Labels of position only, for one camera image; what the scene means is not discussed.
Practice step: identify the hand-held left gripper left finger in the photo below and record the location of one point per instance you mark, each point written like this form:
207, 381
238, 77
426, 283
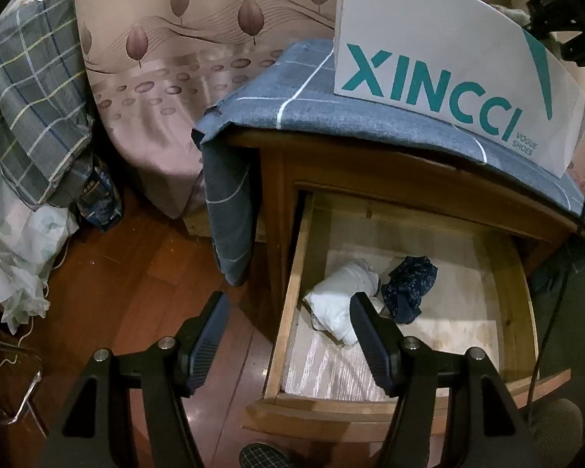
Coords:
209, 336

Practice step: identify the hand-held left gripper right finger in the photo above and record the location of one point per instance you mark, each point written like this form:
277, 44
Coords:
370, 341

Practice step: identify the white underwear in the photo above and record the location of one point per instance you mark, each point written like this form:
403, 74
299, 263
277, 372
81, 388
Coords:
336, 297

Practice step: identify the wooden drawer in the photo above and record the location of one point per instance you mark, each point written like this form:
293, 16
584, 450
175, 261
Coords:
370, 165
443, 302

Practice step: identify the dark blue patterned underwear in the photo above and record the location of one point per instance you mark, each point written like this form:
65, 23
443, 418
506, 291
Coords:
409, 282

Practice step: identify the white shoe box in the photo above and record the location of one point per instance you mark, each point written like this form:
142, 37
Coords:
443, 34

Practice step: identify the person's checked slipper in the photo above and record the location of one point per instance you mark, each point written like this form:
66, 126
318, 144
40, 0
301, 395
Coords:
265, 456

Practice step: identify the dark blue packet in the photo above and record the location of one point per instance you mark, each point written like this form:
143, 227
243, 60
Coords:
97, 200

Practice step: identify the clear plastic hanger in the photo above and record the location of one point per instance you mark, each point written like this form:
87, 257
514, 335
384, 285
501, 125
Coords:
29, 392

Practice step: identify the white crumpled fabric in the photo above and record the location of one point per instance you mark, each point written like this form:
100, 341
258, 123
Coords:
9, 253

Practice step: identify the blue-grey checked cloth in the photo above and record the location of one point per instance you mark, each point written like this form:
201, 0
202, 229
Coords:
273, 83

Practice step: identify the grey plaid blanket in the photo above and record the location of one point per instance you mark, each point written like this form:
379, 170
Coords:
24, 107

